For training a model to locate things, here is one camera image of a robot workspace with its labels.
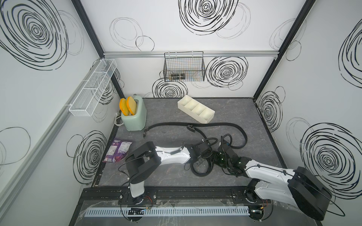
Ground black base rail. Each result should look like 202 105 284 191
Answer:
80 186 307 204

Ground cream compartment storage tray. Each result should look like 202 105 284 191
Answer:
177 95 215 124

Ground left toast slice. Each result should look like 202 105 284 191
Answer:
119 98 130 116

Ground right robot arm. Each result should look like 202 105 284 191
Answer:
211 143 332 221

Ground white wire wall shelf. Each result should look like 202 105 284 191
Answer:
69 58 117 117

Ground grey slotted cable duct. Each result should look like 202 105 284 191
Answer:
84 206 250 218

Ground items in wire basket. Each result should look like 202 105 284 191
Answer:
169 73 186 81

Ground right toast slice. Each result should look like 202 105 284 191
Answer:
126 96 137 115

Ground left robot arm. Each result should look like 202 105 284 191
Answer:
125 137 218 199

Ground purple snack packet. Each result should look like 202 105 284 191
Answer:
103 138 133 163

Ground toast slice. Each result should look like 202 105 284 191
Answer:
126 96 137 115
119 98 130 116

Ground black wire wall basket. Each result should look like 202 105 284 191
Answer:
163 51 206 82

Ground mint green toaster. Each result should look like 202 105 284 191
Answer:
121 95 147 131

